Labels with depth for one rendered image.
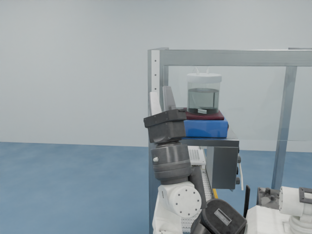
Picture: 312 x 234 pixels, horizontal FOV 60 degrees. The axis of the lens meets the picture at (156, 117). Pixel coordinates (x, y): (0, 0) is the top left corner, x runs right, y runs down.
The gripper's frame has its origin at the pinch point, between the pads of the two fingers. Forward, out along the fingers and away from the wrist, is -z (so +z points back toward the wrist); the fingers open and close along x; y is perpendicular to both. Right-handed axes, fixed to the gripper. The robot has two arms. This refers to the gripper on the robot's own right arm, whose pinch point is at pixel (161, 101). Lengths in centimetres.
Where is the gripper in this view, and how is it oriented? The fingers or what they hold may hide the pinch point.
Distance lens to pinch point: 65.4
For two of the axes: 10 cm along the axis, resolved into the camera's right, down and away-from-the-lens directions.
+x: 6.3, -2.0, -7.5
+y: -7.6, 0.4, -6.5
